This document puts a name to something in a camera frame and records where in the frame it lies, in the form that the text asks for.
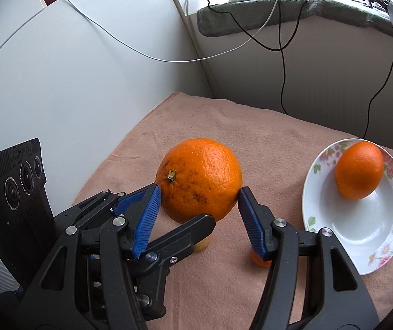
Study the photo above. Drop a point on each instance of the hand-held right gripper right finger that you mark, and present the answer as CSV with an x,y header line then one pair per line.
x,y
248,220

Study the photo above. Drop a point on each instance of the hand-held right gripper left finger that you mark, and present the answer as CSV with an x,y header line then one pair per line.
x,y
146,223

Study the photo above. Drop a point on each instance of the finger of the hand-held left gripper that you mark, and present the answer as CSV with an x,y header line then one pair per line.
x,y
182,237
127,200

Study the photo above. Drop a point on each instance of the small mandarin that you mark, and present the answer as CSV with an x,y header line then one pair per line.
x,y
260,263

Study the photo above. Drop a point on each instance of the large orange with stem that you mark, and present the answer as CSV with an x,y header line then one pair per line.
x,y
200,178

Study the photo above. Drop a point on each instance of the white floral plate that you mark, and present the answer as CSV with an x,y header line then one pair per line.
x,y
361,227

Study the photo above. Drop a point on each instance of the pink towel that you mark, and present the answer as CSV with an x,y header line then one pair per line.
x,y
251,137

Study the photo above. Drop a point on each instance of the smooth orange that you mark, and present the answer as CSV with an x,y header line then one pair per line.
x,y
358,172

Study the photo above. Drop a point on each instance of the grey-green windowsill mat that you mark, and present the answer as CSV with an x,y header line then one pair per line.
x,y
320,10

